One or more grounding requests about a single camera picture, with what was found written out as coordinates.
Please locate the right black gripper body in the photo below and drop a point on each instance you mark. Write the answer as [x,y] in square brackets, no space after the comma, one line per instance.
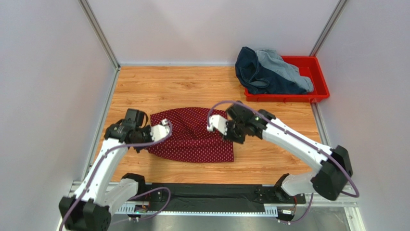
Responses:
[233,133]

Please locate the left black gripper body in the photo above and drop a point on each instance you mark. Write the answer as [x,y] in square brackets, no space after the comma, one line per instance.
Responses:
[144,134]

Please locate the red polka dot skirt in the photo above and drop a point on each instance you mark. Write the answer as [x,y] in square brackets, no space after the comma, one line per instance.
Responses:
[190,140]

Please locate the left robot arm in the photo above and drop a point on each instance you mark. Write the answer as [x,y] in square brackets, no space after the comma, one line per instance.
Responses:
[90,208]

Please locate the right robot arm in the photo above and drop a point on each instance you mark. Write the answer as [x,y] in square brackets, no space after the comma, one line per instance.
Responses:
[331,168]

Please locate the dark blue denim skirt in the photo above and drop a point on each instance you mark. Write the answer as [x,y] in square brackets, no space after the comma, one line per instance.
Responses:
[259,80]

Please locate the light blue denim skirt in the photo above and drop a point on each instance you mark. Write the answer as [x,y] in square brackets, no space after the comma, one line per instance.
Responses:
[271,60]

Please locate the red plastic bin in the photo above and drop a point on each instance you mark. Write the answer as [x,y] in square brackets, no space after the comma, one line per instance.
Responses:
[308,67]

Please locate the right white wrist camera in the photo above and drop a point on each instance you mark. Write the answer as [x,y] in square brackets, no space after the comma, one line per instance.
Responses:
[219,123]

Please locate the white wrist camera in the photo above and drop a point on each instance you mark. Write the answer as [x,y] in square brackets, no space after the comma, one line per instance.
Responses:
[161,131]
[219,123]

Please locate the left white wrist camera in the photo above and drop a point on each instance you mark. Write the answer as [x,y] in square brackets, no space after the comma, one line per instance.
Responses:
[161,131]

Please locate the aluminium frame rail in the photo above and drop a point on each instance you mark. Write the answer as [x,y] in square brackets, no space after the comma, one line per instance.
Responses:
[313,212]

